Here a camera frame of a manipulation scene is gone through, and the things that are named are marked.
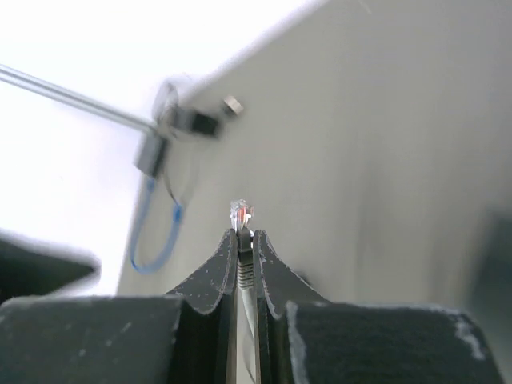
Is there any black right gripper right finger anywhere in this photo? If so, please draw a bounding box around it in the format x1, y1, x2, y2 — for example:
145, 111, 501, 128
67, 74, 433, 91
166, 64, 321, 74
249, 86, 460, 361
253, 230, 502, 383

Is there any black left power adapter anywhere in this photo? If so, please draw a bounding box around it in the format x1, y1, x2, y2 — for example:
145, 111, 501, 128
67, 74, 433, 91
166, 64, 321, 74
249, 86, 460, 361
170, 107, 221, 138

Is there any aluminium left corner post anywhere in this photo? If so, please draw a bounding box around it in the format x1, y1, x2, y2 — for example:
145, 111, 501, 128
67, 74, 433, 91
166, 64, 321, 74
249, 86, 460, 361
1, 64, 156, 132

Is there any black left network switch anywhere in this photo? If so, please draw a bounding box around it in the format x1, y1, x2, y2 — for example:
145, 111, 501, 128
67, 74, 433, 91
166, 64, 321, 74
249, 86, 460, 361
134, 134, 167, 178

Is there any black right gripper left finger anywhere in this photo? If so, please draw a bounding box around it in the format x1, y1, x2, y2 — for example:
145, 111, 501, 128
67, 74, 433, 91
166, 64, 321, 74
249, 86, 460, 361
1, 230, 237, 383

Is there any grey ethernet cable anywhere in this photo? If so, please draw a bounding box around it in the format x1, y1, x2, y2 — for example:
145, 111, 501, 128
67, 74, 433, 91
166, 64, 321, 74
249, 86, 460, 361
229, 198, 261, 384

